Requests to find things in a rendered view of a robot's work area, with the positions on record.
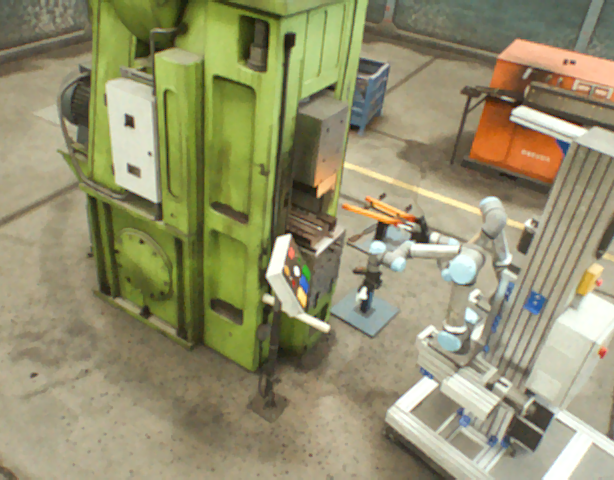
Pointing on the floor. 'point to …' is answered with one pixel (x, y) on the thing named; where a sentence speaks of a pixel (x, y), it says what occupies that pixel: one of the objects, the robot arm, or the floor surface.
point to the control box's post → (273, 346)
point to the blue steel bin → (369, 91)
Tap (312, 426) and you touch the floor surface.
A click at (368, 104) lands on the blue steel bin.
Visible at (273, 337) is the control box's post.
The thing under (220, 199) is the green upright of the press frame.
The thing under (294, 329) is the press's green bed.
